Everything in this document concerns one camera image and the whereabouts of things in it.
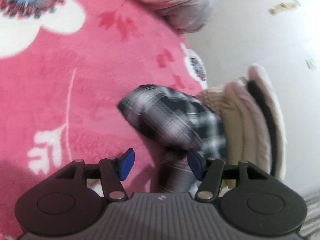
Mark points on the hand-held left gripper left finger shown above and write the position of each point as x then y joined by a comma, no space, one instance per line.
127,163

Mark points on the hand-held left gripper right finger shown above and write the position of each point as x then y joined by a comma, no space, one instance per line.
196,163

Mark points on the black white plaid pants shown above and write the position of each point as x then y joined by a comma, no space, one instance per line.
170,115

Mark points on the beige layered cloth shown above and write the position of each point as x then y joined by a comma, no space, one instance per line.
240,120

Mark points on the pink floral blanket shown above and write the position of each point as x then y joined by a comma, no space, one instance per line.
87,80

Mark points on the paper scrap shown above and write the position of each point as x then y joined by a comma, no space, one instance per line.
311,64

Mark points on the pink grey duvet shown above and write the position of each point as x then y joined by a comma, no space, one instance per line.
187,10

